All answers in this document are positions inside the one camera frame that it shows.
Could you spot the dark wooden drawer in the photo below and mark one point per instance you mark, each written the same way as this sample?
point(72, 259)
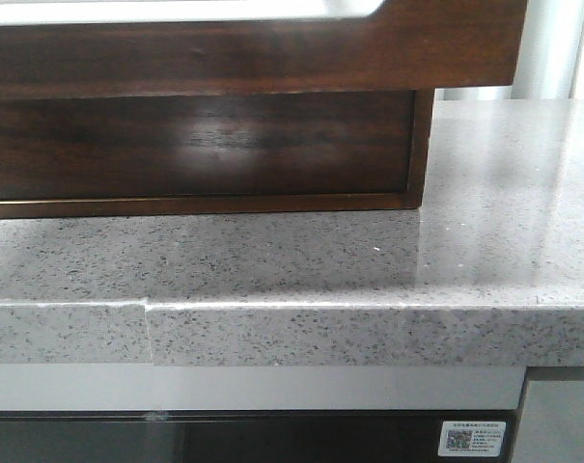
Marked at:
point(200, 149)
point(403, 45)

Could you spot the white plastic drawer handle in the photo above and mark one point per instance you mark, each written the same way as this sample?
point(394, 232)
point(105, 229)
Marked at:
point(21, 13)

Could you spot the dark wooden drawer cabinet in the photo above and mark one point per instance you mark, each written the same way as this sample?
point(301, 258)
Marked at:
point(422, 154)

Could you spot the white QR code sticker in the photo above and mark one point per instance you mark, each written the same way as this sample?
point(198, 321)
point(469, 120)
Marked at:
point(471, 439)

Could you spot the grey cabinet door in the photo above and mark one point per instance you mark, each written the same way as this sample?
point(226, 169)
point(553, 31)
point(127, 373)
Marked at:
point(551, 420)

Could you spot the black glass appliance front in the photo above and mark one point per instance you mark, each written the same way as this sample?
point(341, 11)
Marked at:
point(238, 436)

